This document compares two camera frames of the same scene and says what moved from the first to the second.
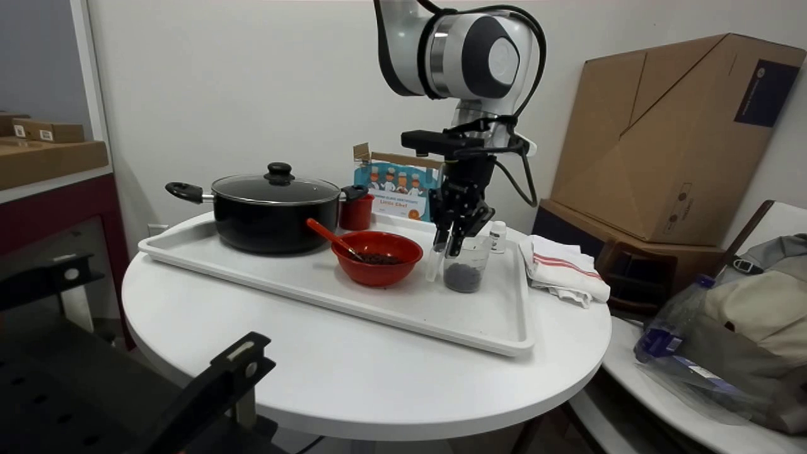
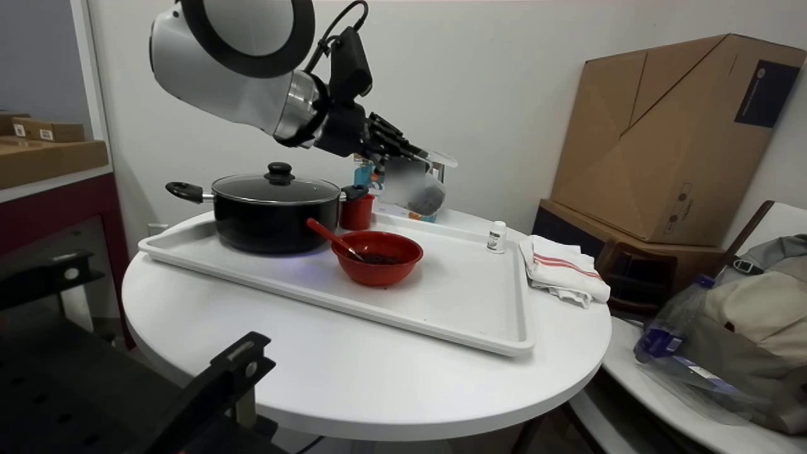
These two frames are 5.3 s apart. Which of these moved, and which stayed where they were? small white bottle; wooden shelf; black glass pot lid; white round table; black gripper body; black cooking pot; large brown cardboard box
Moved: black gripper body
Stayed: wooden shelf; black glass pot lid; black cooking pot; large brown cardboard box; small white bottle; white round table
